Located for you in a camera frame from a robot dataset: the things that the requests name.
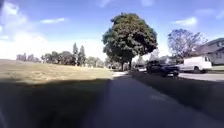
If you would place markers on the vehicle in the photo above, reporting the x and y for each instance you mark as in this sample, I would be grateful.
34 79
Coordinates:
140 67

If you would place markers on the large green tree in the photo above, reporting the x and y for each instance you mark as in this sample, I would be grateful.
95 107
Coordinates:
128 36

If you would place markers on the grey concrete pavement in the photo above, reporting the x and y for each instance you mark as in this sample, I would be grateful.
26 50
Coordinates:
133 106

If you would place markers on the row of trees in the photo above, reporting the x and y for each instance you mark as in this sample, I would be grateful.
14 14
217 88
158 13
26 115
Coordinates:
63 58

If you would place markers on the black car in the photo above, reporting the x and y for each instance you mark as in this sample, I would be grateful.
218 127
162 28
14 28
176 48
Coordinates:
161 68

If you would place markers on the wide grass field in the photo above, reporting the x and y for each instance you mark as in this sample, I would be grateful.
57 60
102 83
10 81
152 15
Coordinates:
43 76

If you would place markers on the bare dark tree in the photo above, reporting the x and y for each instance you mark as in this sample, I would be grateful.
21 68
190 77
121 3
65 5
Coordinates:
183 41

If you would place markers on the grass strip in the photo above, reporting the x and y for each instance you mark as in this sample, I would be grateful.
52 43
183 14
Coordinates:
186 93

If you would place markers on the white van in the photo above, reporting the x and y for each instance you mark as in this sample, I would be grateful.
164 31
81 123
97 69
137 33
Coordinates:
196 63

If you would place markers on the grey asphalt road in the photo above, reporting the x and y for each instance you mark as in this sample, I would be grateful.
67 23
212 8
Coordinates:
203 77

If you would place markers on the grey house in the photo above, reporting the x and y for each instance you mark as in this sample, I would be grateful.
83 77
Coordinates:
216 51

